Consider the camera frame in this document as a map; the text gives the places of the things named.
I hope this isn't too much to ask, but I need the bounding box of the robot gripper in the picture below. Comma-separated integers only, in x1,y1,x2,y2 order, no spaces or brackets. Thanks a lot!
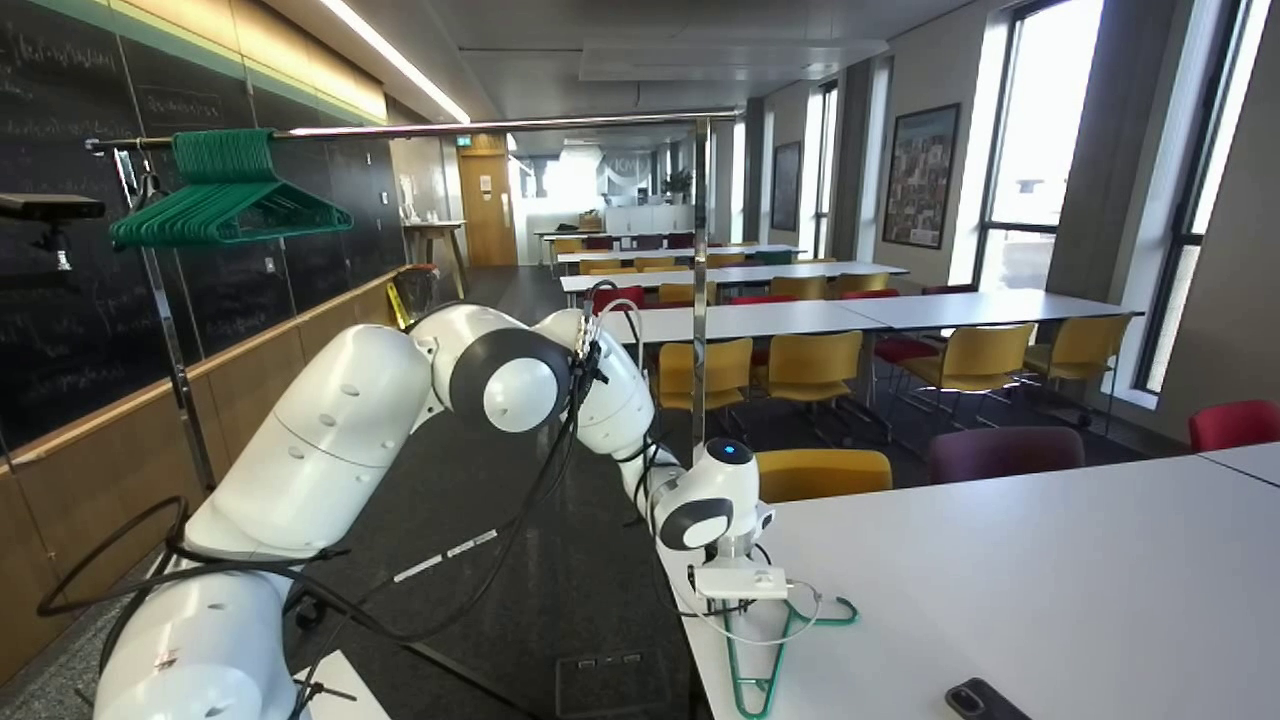
723,597,791,684

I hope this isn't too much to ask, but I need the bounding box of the green wire hanger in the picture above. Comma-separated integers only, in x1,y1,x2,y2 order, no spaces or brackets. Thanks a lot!
699,586,866,720

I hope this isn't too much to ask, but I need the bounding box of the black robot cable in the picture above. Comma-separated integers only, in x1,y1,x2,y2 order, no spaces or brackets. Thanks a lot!
35,336,674,720

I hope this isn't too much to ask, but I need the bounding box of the wooden wall panel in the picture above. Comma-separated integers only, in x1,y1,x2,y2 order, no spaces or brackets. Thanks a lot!
0,260,447,691

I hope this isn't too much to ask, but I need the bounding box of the wooden high table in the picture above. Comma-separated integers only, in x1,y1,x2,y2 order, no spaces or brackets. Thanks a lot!
395,215,474,307

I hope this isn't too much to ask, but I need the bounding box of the black chalkboard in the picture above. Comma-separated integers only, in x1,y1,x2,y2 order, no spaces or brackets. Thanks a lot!
0,0,413,457

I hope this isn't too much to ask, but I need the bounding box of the purple chair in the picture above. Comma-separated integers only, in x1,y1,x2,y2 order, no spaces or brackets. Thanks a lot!
927,418,1090,489

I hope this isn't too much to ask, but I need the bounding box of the metal clothes rack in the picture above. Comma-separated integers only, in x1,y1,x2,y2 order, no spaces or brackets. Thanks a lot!
80,108,748,495

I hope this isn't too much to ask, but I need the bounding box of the long white work table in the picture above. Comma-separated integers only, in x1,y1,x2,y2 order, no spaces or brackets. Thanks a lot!
659,436,1280,720

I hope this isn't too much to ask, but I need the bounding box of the dark framed wall picture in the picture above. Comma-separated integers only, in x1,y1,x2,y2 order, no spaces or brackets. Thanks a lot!
768,136,809,236

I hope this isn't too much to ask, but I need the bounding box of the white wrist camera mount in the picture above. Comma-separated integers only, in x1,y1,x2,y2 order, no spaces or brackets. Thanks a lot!
688,552,797,608

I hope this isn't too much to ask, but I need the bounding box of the white stand table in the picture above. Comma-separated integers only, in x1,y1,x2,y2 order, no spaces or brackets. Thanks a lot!
298,648,392,720

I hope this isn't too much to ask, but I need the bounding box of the green hanger bundle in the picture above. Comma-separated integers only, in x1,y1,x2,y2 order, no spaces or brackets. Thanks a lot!
109,122,360,256

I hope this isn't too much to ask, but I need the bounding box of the colourful framed wall picture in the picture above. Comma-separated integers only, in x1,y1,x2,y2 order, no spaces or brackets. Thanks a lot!
882,99,964,256

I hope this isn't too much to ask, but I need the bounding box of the floor outlet hatch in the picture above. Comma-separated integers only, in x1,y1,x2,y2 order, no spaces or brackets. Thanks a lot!
549,642,647,720

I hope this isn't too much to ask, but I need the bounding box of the ceiling light strip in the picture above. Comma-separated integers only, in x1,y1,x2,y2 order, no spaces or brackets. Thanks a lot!
318,0,476,127

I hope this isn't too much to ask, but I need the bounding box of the wooden door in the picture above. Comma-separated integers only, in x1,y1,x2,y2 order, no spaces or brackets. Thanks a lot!
458,132,521,273

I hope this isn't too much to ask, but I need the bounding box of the black smartphone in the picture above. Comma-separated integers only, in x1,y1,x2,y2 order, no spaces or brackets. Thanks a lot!
941,677,1034,720

